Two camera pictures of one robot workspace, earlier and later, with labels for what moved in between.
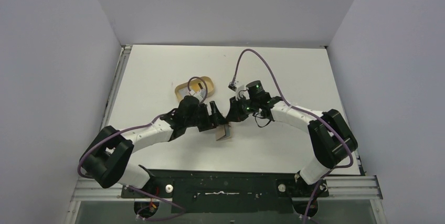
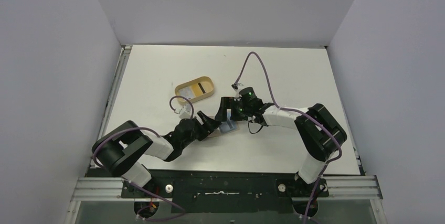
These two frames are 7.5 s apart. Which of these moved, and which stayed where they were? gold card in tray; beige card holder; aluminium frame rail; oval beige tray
Moved: beige card holder
Stayed: gold card in tray; aluminium frame rail; oval beige tray
